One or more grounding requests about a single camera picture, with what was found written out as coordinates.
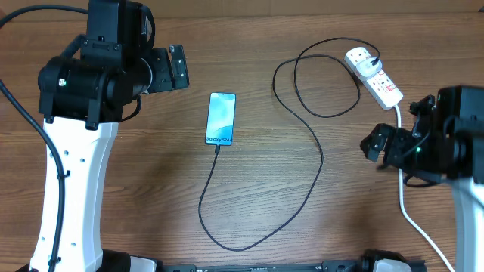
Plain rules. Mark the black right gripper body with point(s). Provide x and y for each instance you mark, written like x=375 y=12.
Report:
x=417 y=162

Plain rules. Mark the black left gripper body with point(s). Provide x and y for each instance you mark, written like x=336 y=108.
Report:
x=161 y=71

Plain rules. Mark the blue Galaxy smartphone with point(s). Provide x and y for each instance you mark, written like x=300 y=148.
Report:
x=220 y=119

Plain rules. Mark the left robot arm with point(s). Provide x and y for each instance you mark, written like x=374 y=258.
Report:
x=83 y=92

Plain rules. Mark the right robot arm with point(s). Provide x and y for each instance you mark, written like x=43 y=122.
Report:
x=445 y=146

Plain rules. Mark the white charger plug adapter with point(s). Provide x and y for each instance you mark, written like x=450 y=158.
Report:
x=368 y=68

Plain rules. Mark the white power strip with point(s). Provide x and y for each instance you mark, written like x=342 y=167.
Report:
x=380 y=86

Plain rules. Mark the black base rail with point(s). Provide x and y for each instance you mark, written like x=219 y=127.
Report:
x=325 y=266

